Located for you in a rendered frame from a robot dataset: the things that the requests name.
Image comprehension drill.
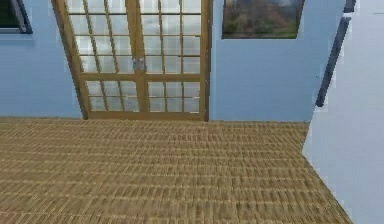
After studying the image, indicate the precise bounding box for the dark grey fridge handle bar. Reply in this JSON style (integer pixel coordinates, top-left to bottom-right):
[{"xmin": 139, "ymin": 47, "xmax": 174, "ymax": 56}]
[
  {"xmin": 343, "ymin": 0, "xmax": 357, "ymax": 14},
  {"xmin": 315, "ymin": 16, "xmax": 352, "ymax": 108}
]

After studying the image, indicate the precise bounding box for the grey door handle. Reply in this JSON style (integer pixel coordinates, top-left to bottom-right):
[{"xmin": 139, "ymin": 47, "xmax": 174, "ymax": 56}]
[{"xmin": 132, "ymin": 56, "xmax": 147, "ymax": 73}]

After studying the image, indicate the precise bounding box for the dark framed window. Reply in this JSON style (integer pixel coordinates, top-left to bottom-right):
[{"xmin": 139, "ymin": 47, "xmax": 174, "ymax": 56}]
[{"xmin": 0, "ymin": 0, "xmax": 34, "ymax": 35}]

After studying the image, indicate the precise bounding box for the wooden glass-paned double door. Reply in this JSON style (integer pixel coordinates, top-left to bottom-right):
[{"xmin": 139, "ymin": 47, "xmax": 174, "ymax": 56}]
[{"xmin": 50, "ymin": 0, "xmax": 214, "ymax": 122}]

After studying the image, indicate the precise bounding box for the landscape picture on wall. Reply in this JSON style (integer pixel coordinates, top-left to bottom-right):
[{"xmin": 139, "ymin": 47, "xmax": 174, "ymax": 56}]
[{"xmin": 221, "ymin": 0, "xmax": 306, "ymax": 40}]

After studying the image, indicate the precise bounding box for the pale blue fridge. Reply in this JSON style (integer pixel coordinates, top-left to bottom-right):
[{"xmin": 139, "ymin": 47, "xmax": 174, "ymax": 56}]
[{"xmin": 301, "ymin": 0, "xmax": 384, "ymax": 224}]

